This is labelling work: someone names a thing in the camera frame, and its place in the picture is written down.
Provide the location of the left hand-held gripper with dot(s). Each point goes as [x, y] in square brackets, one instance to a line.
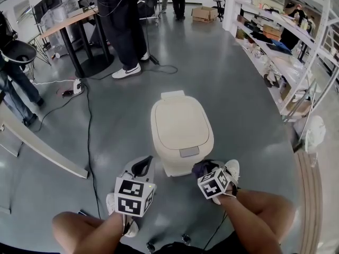
[132, 197]

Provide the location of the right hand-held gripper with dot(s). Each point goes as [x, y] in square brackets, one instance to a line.
[214, 184]

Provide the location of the dark blue cloth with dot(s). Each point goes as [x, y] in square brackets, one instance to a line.
[200, 168]

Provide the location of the cream plastic trash bin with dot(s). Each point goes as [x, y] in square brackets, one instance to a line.
[180, 123]

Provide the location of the person's right forearm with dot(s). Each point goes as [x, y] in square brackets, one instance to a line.
[233, 213]

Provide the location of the person's left forearm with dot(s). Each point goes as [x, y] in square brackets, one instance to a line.
[112, 234]

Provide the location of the person's right white shoe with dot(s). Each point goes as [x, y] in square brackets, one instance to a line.
[233, 171]

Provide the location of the person's white shoe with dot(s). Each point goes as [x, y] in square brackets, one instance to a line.
[233, 171]
[132, 227]

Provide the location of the person's left white shoe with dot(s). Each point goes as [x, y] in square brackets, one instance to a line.
[132, 227]

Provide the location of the smartphone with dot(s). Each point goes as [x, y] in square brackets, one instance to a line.
[82, 212]

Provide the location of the desk with white legs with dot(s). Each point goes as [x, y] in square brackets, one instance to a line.
[66, 163]

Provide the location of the person's right leg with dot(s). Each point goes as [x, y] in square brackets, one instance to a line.
[280, 213]

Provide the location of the person's leg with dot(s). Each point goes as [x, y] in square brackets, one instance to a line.
[280, 213]
[71, 229]

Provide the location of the stool caster wheel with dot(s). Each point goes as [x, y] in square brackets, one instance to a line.
[186, 237]
[150, 246]

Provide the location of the person's black shorts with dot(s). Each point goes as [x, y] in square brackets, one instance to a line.
[172, 249]

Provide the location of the person's left leg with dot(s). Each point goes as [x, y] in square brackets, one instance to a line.
[71, 229]

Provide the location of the white plastic bag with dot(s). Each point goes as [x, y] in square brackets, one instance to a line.
[313, 134]

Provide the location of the dark slippers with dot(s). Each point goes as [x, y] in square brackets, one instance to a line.
[271, 79]

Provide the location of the wooden slat boards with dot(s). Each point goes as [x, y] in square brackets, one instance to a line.
[310, 208]

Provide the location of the white power strip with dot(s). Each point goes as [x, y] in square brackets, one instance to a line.
[77, 86]

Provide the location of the black power adapter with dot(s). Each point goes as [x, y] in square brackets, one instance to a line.
[154, 59]

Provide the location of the white low machine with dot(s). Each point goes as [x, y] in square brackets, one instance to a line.
[61, 53]

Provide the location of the white shelving rack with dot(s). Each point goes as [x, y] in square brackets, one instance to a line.
[278, 36]

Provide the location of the open cardboard box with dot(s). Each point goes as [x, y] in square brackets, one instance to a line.
[204, 14]

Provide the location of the black folding cart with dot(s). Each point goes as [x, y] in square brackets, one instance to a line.
[153, 12]

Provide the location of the black office chair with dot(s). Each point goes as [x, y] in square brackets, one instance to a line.
[219, 4]

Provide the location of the round wooden table black legs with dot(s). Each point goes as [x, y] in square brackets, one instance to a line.
[69, 22]

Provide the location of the plastic-wrapped silver machine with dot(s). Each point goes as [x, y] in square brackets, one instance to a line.
[57, 17]

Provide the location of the black monitor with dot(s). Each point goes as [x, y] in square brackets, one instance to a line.
[49, 4]

